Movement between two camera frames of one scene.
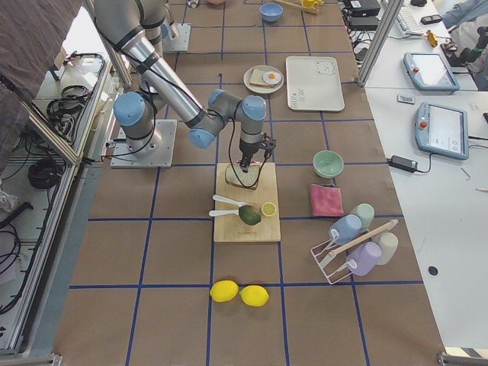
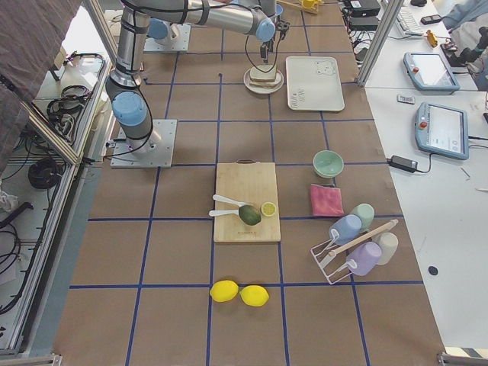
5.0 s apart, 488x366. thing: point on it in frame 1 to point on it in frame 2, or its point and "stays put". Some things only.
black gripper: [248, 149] to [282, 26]
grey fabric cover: [32, 36] stays put
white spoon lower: [215, 213] stays put
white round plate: [263, 79] stays put
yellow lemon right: [254, 295] stays put
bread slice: [235, 176] to [256, 74]
